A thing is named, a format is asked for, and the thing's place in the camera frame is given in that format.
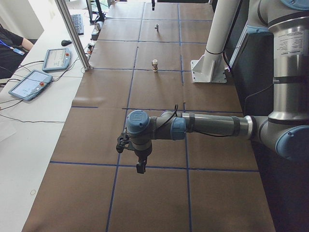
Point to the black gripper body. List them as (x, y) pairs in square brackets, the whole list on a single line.
[(141, 154)]

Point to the white PPR valve with brass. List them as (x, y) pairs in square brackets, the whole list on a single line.
[(155, 65)]

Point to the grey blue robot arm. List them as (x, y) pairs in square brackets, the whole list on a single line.
[(285, 130)]

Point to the black monitor stand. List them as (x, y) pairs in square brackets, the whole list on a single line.
[(95, 12)]

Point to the black keyboard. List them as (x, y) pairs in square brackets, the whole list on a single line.
[(77, 20)]

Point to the black computer mouse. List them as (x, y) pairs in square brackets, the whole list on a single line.
[(66, 42)]

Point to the far blue teach pendant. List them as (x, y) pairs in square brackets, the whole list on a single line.
[(56, 60)]

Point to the blue teach pendant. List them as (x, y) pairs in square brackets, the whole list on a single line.
[(56, 60), (31, 86)]

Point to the near blue teach pendant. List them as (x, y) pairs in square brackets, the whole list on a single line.
[(31, 86)]

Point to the person in black shirt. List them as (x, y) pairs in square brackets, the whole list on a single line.
[(13, 50)]

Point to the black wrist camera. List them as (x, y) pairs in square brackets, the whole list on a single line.
[(123, 142)]

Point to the white camera pole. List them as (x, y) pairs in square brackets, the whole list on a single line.
[(210, 68)]

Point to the aluminium frame post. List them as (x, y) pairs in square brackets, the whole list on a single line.
[(61, 5)]

